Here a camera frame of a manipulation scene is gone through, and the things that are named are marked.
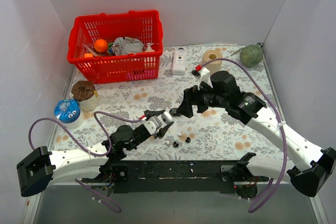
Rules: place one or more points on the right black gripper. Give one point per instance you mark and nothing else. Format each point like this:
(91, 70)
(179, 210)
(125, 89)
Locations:
(190, 99)

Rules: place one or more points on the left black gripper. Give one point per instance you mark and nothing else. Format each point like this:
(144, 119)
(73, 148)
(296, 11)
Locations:
(140, 134)

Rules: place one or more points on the white earbud charging case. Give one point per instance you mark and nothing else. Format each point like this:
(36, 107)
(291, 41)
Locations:
(166, 117)

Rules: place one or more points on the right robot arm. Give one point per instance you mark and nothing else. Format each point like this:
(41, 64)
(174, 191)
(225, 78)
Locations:
(305, 165)

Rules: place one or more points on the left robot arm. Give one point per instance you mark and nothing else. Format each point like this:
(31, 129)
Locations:
(43, 167)

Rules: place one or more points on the black earbud charging case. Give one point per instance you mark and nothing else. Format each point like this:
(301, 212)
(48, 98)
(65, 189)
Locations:
(173, 112)

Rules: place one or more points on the white rectangular box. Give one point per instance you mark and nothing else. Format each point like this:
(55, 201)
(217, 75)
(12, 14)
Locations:
(179, 62)

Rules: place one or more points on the beige toilet paper roll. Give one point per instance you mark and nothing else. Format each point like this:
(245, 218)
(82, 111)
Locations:
(211, 55)

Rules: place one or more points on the black base bar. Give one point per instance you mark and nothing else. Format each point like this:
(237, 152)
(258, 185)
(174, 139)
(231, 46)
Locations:
(173, 176)

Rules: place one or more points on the white pump bottle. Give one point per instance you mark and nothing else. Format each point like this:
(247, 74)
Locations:
(149, 47)

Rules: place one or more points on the green melon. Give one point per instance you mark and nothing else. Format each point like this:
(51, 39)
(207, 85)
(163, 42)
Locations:
(251, 55)

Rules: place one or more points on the brown lid cream cup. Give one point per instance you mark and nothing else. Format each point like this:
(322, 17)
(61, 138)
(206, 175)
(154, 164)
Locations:
(86, 94)

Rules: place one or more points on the red plastic shopping basket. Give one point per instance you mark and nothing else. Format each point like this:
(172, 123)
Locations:
(144, 25)

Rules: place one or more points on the crumpled grey cloth bag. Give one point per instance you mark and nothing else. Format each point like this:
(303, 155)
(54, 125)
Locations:
(127, 45)

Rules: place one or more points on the blue lid white container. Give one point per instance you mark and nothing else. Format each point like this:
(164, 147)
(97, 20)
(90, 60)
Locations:
(69, 113)

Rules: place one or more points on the orange fruit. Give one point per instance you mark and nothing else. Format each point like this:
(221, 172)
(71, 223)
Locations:
(101, 45)

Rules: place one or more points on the orange small block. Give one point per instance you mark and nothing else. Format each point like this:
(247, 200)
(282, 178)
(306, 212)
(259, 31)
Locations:
(88, 55)

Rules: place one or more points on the clear plastic bag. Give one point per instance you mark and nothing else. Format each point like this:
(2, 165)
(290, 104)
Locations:
(91, 50)

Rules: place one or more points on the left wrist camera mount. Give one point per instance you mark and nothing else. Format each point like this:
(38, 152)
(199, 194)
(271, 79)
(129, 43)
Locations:
(153, 124)

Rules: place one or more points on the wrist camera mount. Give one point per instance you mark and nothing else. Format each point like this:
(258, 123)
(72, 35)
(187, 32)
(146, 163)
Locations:
(202, 74)
(153, 124)

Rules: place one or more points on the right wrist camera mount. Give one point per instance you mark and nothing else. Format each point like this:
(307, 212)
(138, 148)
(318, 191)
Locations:
(202, 74)

